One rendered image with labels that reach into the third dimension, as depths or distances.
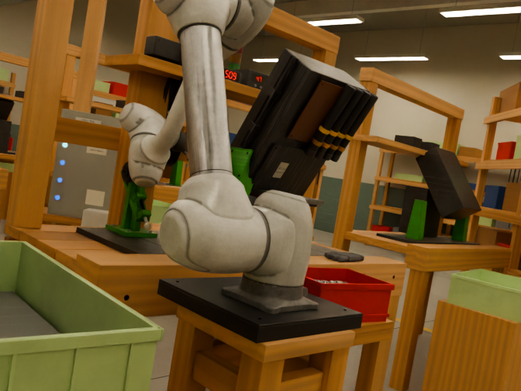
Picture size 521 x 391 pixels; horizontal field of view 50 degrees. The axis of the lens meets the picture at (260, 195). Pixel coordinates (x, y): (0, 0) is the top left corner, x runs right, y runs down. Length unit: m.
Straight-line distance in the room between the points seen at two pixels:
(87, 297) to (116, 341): 0.25
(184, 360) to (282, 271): 0.33
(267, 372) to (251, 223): 0.32
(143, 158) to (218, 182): 0.59
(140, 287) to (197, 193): 0.46
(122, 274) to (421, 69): 10.98
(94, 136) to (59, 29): 0.41
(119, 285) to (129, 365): 0.72
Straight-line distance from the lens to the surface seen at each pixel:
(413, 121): 11.99
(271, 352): 1.22
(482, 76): 11.60
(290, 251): 1.30
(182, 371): 1.44
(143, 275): 1.57
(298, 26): 2.76
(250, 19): 1.51
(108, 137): 2.23
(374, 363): 1.86
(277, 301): 1.32
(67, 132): 2.16
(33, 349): 0.77
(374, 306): 1.78
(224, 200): 1.19
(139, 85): 2.19
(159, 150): 1.74
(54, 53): 2.04
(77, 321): 1.08
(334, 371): 1.43
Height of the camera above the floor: 1.22
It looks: 3 degrees down
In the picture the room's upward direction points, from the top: 9 degrees clockwise
